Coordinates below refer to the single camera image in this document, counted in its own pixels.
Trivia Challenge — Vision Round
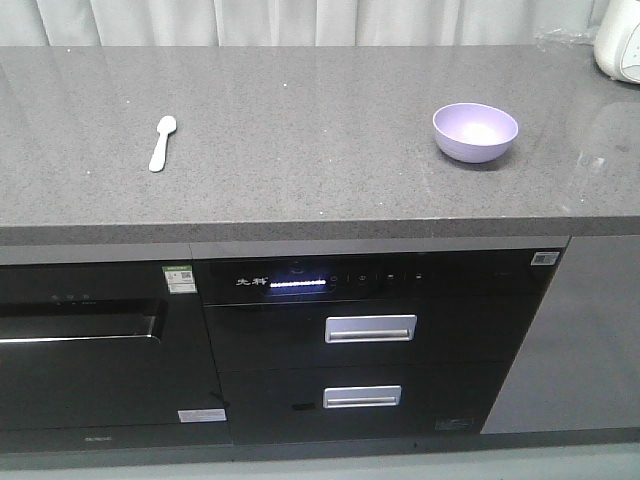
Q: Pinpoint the white curtain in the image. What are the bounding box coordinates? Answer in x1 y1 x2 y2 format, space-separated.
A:
1 0 608 47

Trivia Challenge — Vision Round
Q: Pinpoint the black disinfection cabinet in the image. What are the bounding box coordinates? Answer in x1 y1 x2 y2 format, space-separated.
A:
191 237 567 445

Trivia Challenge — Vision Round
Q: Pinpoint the grey stone countertop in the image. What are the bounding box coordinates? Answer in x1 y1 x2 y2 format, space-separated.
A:
1 44 639 245

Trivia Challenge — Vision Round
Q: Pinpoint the white blender appliance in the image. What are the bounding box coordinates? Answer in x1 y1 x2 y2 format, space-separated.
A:
594 0 639 84

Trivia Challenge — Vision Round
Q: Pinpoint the black built-in dishwasher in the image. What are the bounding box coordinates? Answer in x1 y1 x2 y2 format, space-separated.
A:
1 244 231 454

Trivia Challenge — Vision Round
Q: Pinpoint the lower silver drawer handle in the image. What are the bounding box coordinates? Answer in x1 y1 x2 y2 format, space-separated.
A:
323 385 402 409

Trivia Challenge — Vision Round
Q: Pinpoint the purple plastic bowl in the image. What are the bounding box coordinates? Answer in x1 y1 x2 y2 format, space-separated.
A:
432 103 519 164

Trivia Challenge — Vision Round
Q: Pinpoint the green energy label sticker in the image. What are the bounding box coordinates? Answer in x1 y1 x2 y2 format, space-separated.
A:
162 265 198 295

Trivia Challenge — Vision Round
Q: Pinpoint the mint green plastic spoon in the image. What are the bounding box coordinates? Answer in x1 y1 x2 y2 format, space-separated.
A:
148 115 177 173

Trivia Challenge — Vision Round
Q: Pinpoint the silver drawer handle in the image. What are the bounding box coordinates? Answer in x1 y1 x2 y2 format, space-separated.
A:
323 385 402 409
325 314 417 344

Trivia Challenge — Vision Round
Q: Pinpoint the upper silver drawer handle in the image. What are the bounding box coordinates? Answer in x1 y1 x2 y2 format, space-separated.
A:
325 314 417 344

